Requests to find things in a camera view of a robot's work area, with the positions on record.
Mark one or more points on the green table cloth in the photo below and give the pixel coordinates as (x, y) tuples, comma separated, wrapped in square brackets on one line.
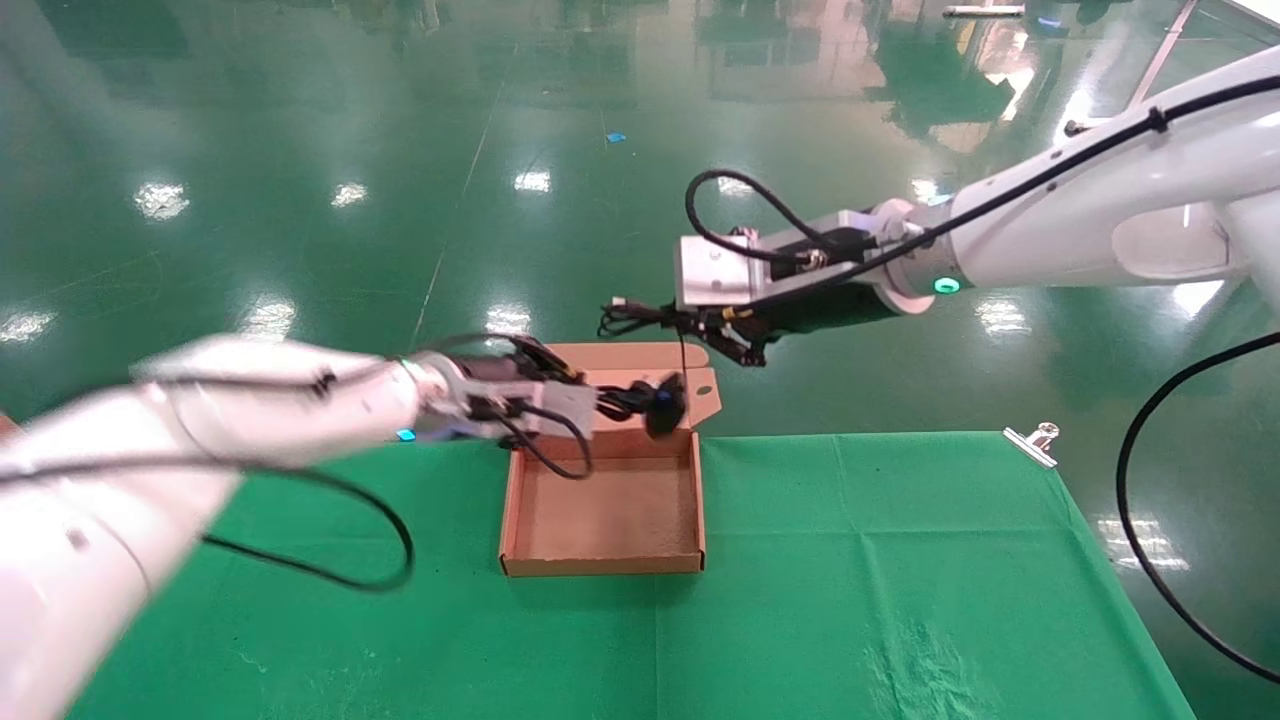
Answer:
[(800, 600)]

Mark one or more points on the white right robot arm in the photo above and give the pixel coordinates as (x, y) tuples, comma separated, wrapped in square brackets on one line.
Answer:
[(1050, 230)]

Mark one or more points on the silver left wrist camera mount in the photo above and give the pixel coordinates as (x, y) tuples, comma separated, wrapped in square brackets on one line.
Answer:
[(565, 410)]

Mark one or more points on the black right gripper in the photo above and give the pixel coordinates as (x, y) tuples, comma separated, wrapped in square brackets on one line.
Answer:
[(830, 310)]

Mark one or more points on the white table leg with foot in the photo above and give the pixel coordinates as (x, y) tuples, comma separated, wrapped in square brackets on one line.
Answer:
[(1160, 55)]

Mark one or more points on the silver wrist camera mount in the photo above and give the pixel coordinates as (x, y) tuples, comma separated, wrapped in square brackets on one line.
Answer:
[(565, 410), (715, 272)]

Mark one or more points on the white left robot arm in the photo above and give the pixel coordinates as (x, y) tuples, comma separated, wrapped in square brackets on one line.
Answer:
[(250, 400)]

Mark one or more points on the white floor bar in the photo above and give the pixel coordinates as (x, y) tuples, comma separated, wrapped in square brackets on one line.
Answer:
[(982, 12)]

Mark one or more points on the white table top edge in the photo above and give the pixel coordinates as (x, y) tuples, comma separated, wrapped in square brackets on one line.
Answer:
[(1262, 10)]

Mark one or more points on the metal spring clip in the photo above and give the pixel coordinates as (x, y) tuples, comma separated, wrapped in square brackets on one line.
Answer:
[(1030, 446)]

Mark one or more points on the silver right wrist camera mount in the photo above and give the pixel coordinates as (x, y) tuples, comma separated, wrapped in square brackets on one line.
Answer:
[(715, 272)]

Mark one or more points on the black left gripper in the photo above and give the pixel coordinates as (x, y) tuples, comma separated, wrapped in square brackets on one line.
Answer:
[(500, 372)]

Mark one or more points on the open brown cardboard box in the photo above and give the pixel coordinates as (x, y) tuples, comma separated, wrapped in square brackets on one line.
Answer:
[(610, 520)]

